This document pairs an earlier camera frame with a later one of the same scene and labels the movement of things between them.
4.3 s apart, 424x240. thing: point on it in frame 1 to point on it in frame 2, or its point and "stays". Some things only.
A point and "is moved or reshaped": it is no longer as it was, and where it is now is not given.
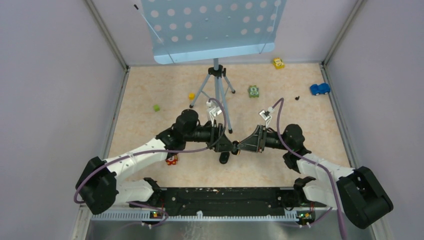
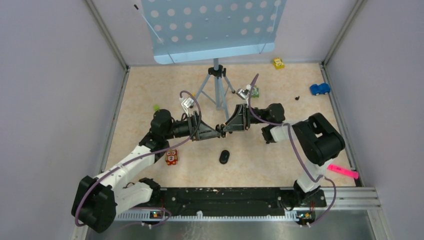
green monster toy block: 253,91 stays
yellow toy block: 278,63 stays
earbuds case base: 235,151 is moved or reshaped
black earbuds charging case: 224,157 stays
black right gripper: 256,142 to 240,120
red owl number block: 172,160 stays
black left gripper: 219,141 to 199,130
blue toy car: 322,88 stays
